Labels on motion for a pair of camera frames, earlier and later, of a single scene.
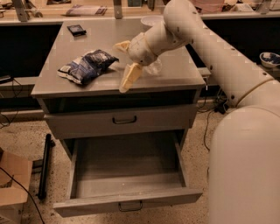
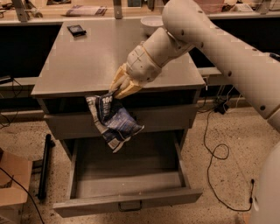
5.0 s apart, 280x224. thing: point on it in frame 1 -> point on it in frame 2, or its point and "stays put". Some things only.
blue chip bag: (87, 66) -> (115, 122)
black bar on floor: (49, 144) stays put
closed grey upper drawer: (119, 121) stays put
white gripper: (139, 50) -> (142, 66)
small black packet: (76, 30) stays put
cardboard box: (12, 196) stays put
